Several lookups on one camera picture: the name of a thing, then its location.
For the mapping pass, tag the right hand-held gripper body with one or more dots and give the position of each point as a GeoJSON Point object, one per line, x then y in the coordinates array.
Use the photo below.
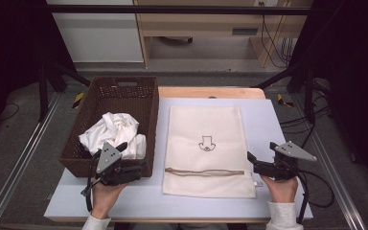
{"type": "Point", "coordinates": [292, 151]}

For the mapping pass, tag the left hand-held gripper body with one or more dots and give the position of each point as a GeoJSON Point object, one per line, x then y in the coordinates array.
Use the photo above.
{"type": "Point", "coordinates": [108, 157]}

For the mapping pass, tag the white garment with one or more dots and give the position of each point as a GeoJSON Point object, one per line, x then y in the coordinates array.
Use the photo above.
{"type": "Point", "coordinates": [115, 129]}

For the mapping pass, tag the brown woven basket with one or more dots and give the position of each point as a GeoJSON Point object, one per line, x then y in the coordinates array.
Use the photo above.
{"type": "Point", "coordinates": [121, 99]}

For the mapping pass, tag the cream mesh laundry bag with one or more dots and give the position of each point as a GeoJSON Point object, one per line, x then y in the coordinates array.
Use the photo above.
{"type": "Point", "coordinates": [204, 124]}

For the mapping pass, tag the person's right hand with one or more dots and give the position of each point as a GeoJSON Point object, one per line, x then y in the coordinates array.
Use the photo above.
{"type": "Point", "coordinates": [282, 190]}

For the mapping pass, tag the person's left hand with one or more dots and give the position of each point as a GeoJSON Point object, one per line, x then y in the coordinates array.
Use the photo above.
{"type": "Point", "coordinates": [103, 198]}

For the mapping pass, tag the white table board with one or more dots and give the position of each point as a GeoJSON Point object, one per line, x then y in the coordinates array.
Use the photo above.
{"type": "Point", "coordinates": [265, 127]}

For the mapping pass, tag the yellow black tape marker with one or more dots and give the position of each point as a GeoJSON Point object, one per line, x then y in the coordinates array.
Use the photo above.
{"type": "Point", "coordinates": [78, 100]}
{"type": "Point", "coordinates": [282, 100]}

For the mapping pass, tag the black metal stand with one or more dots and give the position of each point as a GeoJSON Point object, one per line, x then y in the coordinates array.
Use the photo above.
{"type": "Point", "coordinates": [308, 96]}
{"type": "Point", "coordinates": [43, 92]}

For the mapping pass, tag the black curtain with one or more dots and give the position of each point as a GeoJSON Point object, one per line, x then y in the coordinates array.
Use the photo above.
{"type": "Point", "coordinates": [9, 48]}
{"type": "Point", "coordinates": [354, 80]}

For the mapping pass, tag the white cabinet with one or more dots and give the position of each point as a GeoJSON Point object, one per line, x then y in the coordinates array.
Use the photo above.
{"type": "Point", "coordinates": [99, 38]}

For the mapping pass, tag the light wooden desk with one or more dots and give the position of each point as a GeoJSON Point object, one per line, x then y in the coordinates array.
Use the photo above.
{"type": "Point", "coordinates": [204, 22]}

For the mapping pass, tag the aluminium floor rail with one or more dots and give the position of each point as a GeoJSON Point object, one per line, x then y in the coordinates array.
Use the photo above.
{"type": "Point", "coordinates": [19, 166]}
{"type": "Point", "coordinates": [335, 179]}

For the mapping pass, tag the black horizontal frame bar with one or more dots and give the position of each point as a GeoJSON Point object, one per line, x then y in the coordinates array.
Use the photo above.
{"type": "Point", "coordinates": [172, 10]}

